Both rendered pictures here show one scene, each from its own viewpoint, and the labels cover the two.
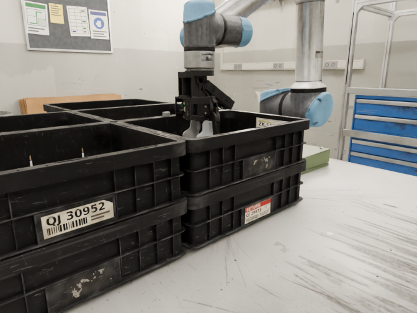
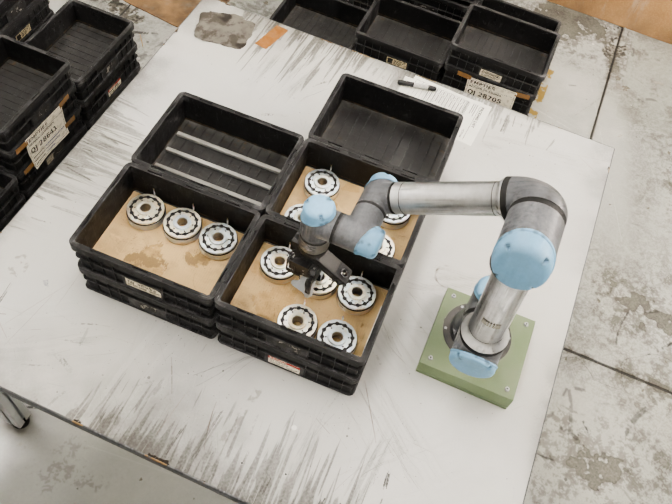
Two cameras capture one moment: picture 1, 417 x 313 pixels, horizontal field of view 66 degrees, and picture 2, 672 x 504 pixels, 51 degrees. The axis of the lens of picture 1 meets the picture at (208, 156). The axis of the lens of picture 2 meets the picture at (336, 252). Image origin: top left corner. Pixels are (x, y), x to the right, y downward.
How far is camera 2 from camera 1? 1.64 m
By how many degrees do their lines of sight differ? 58
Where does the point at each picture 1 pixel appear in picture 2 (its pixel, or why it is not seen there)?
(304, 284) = (213, 419)
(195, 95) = (298, 257)
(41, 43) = not seen: outside the picture
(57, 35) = not seen: outside the picture
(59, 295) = (134, 302)
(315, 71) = (477, 331)
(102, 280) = (156, 312)
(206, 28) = (307, 232)
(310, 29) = (486, 295)
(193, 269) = (201, 350)
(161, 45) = not seen: outside the picture
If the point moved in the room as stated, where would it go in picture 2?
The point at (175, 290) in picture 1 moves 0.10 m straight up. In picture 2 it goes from (177, 350) to (174, 333)
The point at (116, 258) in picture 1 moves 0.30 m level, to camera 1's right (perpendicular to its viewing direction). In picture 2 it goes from (163, 311) to (204, 410)
